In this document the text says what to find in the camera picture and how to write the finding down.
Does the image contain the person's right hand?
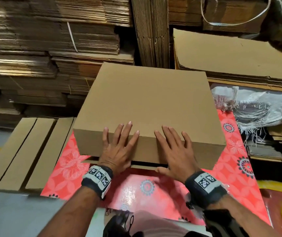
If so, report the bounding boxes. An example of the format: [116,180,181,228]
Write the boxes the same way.
[154,126,202,184]

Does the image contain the person's left hand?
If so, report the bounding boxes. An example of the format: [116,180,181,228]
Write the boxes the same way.
[98,121,140,177]

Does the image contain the low pile of cardboard sheets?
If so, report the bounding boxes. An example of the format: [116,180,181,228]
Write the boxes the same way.
[245,123,282,163]

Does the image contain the wall of cardboard stacks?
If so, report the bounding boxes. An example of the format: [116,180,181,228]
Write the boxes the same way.
[0,0,275,129]

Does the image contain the yellow-tied cardboard bundle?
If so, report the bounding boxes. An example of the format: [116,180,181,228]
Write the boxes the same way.
[131,0,171,68]

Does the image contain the person's right forearm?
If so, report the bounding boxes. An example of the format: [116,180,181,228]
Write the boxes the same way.
[207,195,280,237]

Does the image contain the person's left forearm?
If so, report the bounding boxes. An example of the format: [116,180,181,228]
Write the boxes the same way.
[37,186,100,237]

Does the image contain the red patterned table cloth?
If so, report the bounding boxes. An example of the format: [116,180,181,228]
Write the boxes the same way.
[40,110,271,226]

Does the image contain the white woven sack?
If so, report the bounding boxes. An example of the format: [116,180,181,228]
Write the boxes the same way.
[211,85,282,135]

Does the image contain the black left wrist strap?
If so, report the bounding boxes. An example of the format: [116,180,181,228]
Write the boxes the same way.
[81,164,114,199]

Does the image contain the white plastic strap loop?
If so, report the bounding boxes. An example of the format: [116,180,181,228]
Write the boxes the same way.
[200,0,272,27]

